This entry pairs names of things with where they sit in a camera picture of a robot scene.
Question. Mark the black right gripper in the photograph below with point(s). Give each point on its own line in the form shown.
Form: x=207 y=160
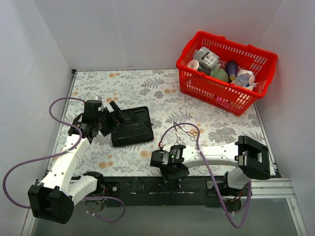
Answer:
x=175 y=173

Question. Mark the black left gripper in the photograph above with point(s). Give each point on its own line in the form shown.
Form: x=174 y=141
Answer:
x=108 y=121

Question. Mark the black zippered tool case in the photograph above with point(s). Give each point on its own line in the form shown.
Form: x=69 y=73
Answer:
x=136 y=129

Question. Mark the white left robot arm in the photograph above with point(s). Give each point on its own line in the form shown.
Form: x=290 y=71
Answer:
x=56 y=196

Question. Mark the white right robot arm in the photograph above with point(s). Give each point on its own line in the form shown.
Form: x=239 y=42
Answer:
x=248 y=159

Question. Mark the silver straight scissors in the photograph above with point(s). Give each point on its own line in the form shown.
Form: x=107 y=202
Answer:
x=177 y=137

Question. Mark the silver thinning scissors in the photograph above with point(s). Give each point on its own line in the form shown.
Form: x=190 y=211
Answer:
x=192 y=134

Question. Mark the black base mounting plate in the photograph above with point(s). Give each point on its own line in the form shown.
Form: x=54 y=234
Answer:
x=153 y=191

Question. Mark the floral patterned table mat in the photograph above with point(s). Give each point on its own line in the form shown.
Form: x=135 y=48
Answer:
x=172 y=113

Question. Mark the red plastic shopping basket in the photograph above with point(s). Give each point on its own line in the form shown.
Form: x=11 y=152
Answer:
x=226 y=96

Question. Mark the white pink cup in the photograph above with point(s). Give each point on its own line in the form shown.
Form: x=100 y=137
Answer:
x=193 y=64

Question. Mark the green textured ball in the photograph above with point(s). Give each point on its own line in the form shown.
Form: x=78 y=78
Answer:
x=219 y=74

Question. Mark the grey foil snack pouch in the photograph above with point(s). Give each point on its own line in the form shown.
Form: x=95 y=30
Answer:
x=207 y=58

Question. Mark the clear plastic bottle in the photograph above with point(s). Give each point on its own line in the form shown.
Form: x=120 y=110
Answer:
x=242 y=80

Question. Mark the purple toy eggplant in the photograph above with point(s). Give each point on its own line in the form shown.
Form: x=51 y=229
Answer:
x=231 y=69

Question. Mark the white round toy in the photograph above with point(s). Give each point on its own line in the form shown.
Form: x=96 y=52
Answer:
x=252 y=83

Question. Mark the aluminium frame rail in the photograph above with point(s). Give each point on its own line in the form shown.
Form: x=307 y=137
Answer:
x=273 y=212

